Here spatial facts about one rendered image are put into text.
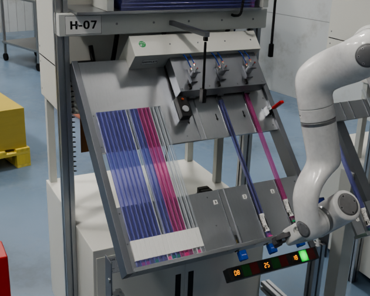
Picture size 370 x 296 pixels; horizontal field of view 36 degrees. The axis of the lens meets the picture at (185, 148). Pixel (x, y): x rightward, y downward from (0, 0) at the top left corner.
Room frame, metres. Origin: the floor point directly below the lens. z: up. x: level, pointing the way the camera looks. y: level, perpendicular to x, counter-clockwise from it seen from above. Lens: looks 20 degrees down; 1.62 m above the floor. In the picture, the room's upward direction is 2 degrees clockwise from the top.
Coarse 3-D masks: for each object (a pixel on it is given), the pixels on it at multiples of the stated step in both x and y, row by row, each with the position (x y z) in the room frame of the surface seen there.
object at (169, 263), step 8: (256, 240) 1.59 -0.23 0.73; (264, 240) 1.60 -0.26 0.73; (224, 248) 1.53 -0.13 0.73; (232, 248) 1.54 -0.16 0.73; (240, 248) 1.58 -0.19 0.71; (248, 248) 1.62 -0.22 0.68; (184, 256) 1.48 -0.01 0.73; (192, 256) 1.48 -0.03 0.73; (200, 256) 1.49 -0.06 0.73; (208, 256) 1.53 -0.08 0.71; (216, 256) 1.57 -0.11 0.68; (152, 264) 1.43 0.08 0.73; (160, 264) 1.43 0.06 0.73; (168, 264) 1.45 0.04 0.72; (176, 264) 1.48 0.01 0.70; (136, 272) 1.40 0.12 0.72; (144, 272) 1.44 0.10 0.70
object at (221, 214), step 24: (216, 192) 1.69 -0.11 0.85; (240, 192) 1.71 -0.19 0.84; (264, 192) 1.75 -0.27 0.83; (288, 192) 1.78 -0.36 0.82; (120, 216) 1.52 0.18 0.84; (216, 216) 1.62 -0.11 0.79; (240, 216) 1.65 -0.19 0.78; (288, 216) 1.70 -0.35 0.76; (216, 240) 1.57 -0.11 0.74; (240, 240) 1.59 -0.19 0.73
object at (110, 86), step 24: (96, 72) 1.85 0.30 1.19; (120, 72) 1.88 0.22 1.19; (144, 72) 1.92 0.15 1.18; (96, 96) 1.78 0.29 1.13; (120, 96) 1.82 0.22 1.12; (144, 96) 1.85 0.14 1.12; (168, 96) 1.88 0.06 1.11; (240, 96) 1.99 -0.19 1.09; (264, 96) 2.03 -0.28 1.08; (96, 120) 1.72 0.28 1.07; (168, 120) 1.81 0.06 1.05; (192, 120) 1.85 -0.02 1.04; (216, 120) 1.88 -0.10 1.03; (240, 120) 1.92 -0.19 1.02; (264, 120) 1.95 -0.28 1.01
